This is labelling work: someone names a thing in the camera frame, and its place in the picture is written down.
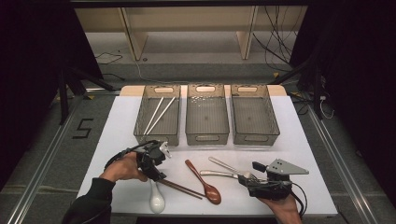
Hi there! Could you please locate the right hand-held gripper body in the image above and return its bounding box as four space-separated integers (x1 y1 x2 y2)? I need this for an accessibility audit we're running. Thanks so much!
246 158 310 201

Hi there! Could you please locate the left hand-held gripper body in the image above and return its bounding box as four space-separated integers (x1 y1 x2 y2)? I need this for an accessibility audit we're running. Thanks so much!
135 140 173 172

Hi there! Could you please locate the white ceramic spoon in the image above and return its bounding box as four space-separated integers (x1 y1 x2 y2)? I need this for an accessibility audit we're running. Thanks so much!
148 179 166 215

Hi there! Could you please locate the silver metal fork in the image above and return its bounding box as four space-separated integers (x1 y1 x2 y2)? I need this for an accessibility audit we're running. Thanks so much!
207 156 254 179

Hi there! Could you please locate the silver metal spoon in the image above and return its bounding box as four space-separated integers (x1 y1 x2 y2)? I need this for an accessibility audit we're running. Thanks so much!
199 169 241 181

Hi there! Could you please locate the translucent grey plastic bin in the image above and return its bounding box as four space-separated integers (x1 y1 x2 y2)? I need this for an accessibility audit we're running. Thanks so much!
230 83 281 147
185 83 231 147
133 83 182 147

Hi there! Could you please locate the brown wooden spoon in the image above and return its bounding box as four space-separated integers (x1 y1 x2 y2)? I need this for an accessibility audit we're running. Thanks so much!
184 159 222 205

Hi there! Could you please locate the white chopstick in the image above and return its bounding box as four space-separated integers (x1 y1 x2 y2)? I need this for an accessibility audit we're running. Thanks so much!
143 96 165 135
145 96 177 136

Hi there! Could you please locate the person's left hand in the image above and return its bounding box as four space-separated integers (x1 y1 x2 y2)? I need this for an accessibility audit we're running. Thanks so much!
99 151 149 183

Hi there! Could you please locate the person's right hand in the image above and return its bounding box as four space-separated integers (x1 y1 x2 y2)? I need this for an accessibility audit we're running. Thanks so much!
257 195 303 224

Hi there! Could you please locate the black metal stand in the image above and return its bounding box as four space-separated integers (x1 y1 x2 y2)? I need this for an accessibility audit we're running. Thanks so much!
269 54 325 120
57 66 117 125

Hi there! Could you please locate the dark curtain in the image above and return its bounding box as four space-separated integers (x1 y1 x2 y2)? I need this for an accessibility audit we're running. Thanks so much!
0 0 104 190
289 0 396 200

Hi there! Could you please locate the light wooden shelf unit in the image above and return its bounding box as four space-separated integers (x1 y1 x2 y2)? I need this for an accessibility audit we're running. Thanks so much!
74 5 309 62

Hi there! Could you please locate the black overhead bar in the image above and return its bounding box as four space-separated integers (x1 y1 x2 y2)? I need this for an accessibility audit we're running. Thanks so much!
69 0 312 8

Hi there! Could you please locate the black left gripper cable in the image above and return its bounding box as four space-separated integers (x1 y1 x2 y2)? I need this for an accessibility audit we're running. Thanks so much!
104 139 160 171

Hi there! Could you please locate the long aluminium floor rail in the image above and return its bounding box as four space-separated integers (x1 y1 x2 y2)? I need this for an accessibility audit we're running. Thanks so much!
6 95 86 224
306 105 381 224

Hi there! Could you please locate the short aluminium floor rail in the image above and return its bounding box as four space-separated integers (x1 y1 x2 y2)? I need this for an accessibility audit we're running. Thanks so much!
84 88 121 96

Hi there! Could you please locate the white floor cable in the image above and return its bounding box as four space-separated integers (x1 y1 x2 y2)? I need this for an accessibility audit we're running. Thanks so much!
134 59 188 86

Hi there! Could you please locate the white power cable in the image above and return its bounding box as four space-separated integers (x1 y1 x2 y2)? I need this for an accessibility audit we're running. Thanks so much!
318 95 335 120

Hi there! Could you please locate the black floor cable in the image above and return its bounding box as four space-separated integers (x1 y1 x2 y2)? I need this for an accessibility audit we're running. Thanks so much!
93 51 124 65

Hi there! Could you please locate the bundle of black cables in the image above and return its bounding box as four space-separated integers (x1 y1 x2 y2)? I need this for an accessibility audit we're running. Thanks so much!
251 5 302 73

